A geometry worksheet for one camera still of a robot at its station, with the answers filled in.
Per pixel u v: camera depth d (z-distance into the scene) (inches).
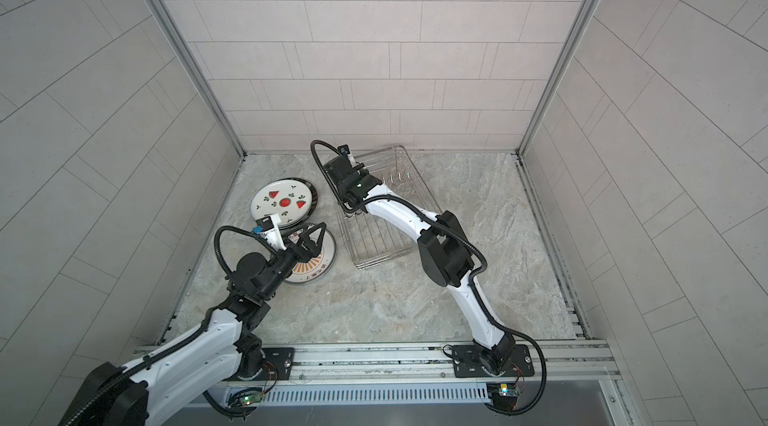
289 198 39.2
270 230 26.3
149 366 17.2
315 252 26.8
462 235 20.9
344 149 31.1
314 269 33.3
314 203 38.9
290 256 26.8
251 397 25.5
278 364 27.8
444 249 21.0
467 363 27.9
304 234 26.3
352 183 27.3
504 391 26.9
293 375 27.8
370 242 36.2
